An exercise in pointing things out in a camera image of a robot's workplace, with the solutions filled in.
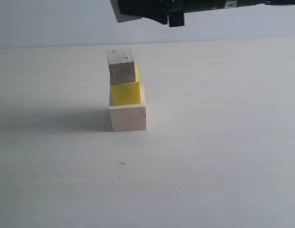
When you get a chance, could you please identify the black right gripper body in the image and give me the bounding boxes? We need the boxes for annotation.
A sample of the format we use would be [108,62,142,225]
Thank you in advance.
[118,0,295,27]

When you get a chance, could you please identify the medium natural wooden cube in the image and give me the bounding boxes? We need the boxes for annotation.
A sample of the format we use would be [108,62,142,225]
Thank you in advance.
[106,48,136,85]

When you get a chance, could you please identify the yellow painted wooden cube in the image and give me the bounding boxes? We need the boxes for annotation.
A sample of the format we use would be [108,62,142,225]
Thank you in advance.
[110,65,141,105]

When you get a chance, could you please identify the large natural wooden cube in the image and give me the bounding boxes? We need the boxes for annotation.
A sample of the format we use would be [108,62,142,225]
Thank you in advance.
[108,83,147,132]

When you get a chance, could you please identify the small natural wooden cube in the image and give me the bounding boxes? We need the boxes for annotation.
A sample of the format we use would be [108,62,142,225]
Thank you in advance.
[110,0,142,23]

